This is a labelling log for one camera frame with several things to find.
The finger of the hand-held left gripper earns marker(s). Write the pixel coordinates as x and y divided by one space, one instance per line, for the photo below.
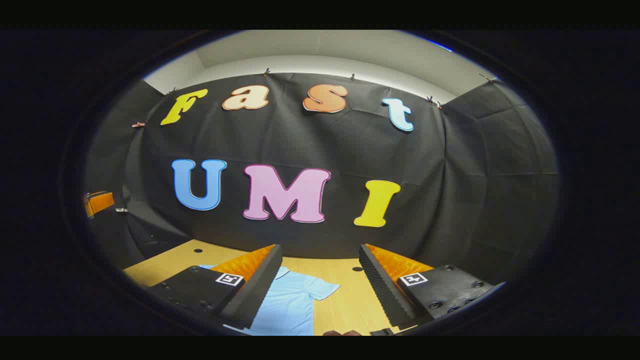
100 202

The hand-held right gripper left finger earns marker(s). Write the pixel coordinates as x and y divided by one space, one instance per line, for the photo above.
260 285

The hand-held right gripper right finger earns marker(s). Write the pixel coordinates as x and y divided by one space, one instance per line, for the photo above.
382 285

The light blue T-shirt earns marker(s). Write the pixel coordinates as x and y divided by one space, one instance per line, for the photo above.
292 305

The black backdrop cloth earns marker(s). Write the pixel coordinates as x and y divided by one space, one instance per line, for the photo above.
450 200

